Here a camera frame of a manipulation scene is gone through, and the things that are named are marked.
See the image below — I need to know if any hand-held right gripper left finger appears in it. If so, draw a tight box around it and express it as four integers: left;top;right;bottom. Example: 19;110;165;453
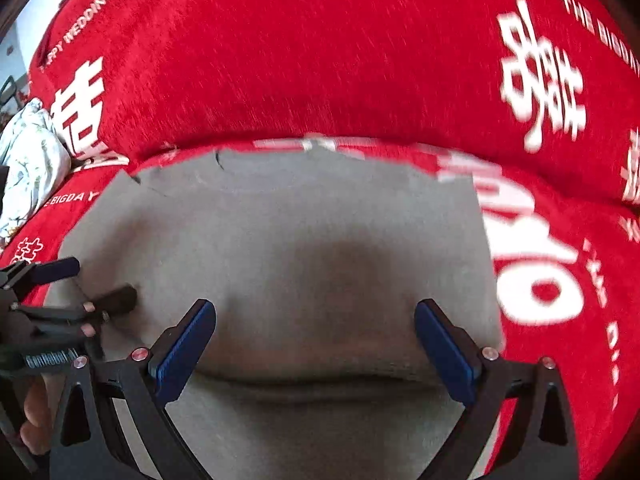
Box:
50;298;217;480

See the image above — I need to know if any white floral cloth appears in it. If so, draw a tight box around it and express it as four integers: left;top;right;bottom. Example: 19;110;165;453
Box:
0;99;72;248

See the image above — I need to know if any red printed sofa cover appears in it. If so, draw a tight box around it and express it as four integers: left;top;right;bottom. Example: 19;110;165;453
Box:
0;0;640;480

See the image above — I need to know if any person's left hand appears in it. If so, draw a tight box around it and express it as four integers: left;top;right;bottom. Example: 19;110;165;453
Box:
19;374;57;457

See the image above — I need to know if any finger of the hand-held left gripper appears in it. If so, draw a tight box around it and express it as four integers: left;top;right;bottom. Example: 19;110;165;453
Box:
75;285;139;333
0;257;81;295

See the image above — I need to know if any grey knit sweater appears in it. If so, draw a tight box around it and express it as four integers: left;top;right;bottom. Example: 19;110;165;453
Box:
44;147;505;480

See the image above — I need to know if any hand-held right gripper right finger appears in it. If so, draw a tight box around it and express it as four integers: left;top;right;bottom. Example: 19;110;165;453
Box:
415;298;581;480

